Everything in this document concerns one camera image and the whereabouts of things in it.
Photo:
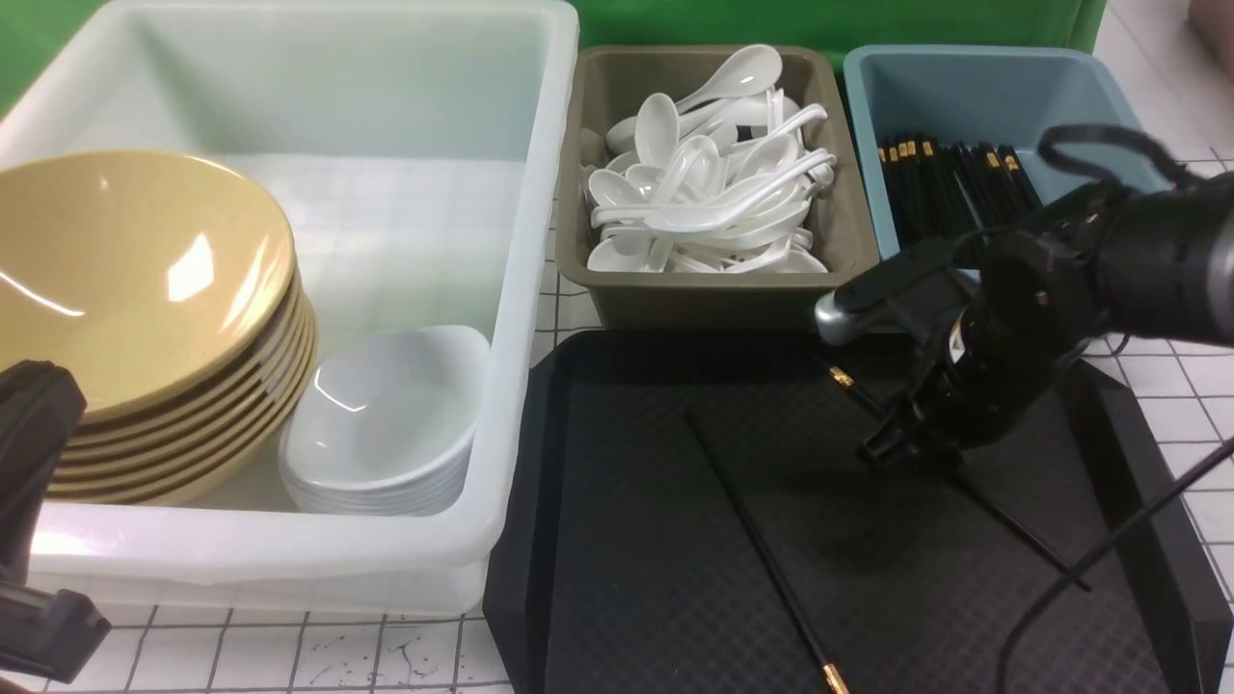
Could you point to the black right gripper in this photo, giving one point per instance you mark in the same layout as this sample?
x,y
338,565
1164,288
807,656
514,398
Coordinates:
x,y
995,316

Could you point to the black chopstick gold band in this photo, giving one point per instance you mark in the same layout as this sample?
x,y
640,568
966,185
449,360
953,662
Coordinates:
x,y
834,682

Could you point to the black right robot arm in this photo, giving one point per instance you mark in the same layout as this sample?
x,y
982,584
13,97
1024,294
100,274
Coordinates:
x,y
1159,264

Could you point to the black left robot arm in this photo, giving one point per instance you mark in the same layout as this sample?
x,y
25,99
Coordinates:
x,y
50,635

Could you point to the bundle of black chopsticks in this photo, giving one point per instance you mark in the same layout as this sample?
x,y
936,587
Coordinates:
x,y
947,191

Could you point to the black plastic serving tray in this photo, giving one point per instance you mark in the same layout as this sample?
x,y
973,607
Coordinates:
x,y
623,568

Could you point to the pile of white spoons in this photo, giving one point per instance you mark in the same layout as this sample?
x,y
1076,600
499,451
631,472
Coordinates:
x,y
716,182

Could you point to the blue chopstick bin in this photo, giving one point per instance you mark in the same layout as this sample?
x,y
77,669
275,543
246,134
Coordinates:
x,y
972,94

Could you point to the olive-brown spoon bin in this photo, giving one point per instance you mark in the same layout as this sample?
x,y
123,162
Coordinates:
x,y
610,83

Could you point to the stack of white dishes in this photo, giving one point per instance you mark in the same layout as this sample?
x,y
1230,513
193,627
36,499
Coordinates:
x,y
386,424

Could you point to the large white plastic tub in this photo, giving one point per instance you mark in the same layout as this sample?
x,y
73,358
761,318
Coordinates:
x,y
414,146

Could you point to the stack of yellow bowls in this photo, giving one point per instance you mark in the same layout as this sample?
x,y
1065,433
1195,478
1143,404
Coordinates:
x,y
169,287

